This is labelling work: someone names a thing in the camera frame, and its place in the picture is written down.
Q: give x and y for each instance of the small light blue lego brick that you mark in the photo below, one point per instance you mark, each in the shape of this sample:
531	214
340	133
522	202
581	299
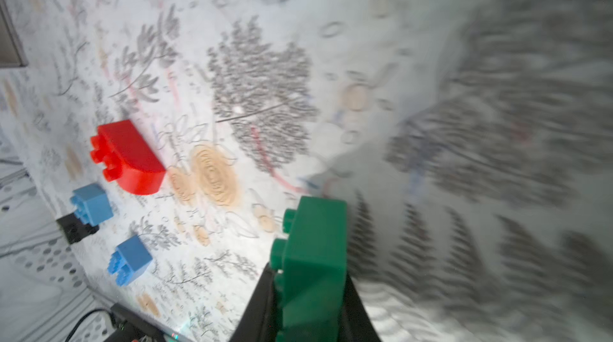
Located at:
92	206

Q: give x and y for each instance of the dark blue square lego brick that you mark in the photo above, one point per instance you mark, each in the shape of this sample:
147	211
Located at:
129	261

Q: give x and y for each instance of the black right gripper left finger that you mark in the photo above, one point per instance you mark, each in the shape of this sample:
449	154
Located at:
259	321

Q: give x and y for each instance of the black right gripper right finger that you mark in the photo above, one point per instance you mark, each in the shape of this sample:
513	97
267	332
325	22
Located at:
356	325

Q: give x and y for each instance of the long green lego brick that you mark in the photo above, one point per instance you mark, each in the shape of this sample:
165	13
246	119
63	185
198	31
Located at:
310	267

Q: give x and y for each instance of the red lego brick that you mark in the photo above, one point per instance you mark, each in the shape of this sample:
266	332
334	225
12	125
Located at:
128	159

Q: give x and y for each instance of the small black lego piece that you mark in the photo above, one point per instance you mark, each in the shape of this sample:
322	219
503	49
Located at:
74	230

